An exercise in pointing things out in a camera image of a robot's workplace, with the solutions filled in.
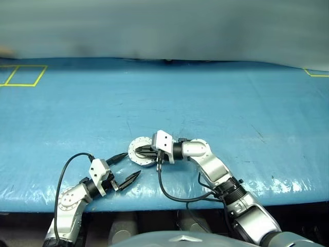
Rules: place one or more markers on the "small dark object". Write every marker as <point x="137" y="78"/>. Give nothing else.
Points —
<point x="168" y="60"/>

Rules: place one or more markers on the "grey rounded cylinder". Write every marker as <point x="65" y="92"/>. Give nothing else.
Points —
<point x="123" y="231"/>
<point x="191" y="221"/>

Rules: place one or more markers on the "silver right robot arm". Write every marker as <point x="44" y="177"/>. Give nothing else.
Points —
<point x="210" y="167"/>

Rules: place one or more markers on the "round silver metal disc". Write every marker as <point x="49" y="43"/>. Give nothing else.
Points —
<point x="140" y="141"/>

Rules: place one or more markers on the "grey robot torso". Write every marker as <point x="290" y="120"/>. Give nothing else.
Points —
<point x="144" y="239"/>

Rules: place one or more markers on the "blue plastic table cover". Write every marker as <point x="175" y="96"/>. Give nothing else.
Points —
<point x="231" y="108"/>

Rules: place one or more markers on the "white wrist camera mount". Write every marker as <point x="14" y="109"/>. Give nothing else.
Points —
<point x="162" y="139"/>
<point x="97" y="169"/>

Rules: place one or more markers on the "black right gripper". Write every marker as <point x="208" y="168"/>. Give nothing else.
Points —
<point x="160" y="157"/>

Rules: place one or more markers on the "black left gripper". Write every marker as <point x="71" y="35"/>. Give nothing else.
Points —
<point x="111" y="184"/>

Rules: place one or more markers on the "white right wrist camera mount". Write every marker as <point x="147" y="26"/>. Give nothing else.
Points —
<point x="162" y="139"/>

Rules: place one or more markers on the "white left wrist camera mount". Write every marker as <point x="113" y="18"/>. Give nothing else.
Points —
<point x="97" y="169"/>

